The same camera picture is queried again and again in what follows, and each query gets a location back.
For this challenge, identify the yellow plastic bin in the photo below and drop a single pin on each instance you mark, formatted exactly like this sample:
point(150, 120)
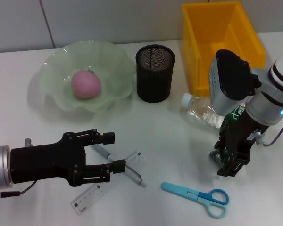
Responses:
point(202, 35)

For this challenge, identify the black mesh pen holder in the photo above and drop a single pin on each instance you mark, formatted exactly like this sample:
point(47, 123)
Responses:
point(153, 80)

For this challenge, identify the grey pen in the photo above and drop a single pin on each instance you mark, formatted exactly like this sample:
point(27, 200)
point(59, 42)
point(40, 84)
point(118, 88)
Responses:
point(103, 152)

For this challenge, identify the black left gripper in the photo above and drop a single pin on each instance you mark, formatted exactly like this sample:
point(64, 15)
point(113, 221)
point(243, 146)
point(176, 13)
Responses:
point(47, 162)

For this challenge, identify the blue scissors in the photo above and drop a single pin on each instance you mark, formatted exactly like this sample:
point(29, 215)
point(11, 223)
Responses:
point(177, 188)

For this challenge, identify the clear green-label water bottle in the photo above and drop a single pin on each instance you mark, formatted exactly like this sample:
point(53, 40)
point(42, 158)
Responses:
point(200, 110)

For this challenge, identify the pink peach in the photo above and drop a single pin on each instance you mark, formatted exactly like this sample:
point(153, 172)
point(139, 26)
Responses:
point(85, 84)

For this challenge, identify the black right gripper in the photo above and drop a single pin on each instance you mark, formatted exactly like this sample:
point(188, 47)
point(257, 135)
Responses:
point(243, 131)

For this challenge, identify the transparent plastic ruler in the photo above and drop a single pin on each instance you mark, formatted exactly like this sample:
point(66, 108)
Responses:
point(89, 197)

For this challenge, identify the green wavy glass fruit plate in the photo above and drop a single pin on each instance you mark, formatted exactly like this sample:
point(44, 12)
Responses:
point(113, 70)

